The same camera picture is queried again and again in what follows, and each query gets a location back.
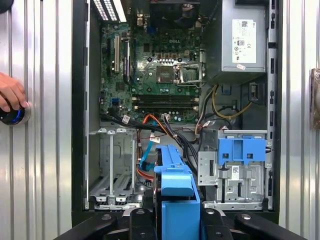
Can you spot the black cooling fan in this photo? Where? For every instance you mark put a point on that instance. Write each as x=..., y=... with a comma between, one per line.
x=172, y=15

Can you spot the metal socket cover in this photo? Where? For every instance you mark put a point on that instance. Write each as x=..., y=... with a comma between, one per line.
x=178, y=73

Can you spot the black RAM slot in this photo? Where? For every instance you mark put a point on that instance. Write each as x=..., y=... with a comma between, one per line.
x=165, y=96
x=165, y=99
x=165, y=108
x=165, y=104

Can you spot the empty metal disk bay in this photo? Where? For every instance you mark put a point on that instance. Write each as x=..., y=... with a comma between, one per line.
x=105, y=155

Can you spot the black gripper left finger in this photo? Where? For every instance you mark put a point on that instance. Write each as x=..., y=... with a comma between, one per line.
x=142, y=225

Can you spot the metal locking lever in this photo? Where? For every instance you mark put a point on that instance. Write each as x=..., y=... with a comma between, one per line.
x=190, y=86

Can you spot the white perforated slot covers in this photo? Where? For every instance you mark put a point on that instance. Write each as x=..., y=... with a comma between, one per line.
x=110, y=10

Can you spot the hard disk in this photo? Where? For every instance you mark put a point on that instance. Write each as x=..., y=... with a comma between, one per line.
x=177, y=190

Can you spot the metal disk bay blue bracket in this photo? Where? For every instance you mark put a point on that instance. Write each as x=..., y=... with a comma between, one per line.
x=250, y=185

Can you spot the person's hand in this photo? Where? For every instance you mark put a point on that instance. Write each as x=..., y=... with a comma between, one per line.
x=10, y=90

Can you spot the grey power supply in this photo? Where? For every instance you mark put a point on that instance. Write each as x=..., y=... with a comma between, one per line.
x=227, y=37

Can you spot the black PC case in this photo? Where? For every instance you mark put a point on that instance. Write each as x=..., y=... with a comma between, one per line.
x=80, y=100

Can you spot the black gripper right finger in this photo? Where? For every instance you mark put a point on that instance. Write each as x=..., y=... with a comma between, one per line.
x=213, y=225

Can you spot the green motherboard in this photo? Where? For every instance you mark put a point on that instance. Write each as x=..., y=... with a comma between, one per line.
x=142, y=65

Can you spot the long black expansion slot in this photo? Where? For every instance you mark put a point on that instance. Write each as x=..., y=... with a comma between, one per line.
x=126, y=62

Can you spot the short black expansion slot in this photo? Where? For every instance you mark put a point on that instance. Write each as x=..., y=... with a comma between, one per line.
x=108, y=57

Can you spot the white expansion slot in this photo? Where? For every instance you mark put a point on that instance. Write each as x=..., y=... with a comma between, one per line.
x=116, y=55

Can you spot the CPU socket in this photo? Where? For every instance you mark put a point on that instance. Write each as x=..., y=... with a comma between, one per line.
x=165, y=75

